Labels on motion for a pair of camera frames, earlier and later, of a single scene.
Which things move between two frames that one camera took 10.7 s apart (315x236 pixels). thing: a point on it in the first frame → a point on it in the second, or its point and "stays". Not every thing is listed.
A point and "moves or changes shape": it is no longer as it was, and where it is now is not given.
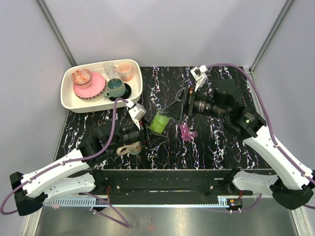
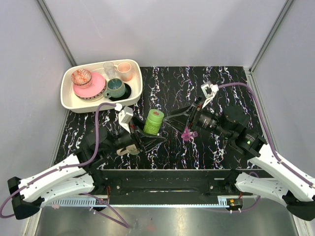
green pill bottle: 159,123 moves or changes shape
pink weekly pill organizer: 185,134 stays
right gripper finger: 173,110 → 179,122
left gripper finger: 156,140 stays
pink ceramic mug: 124,70 stays
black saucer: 127,94 stays
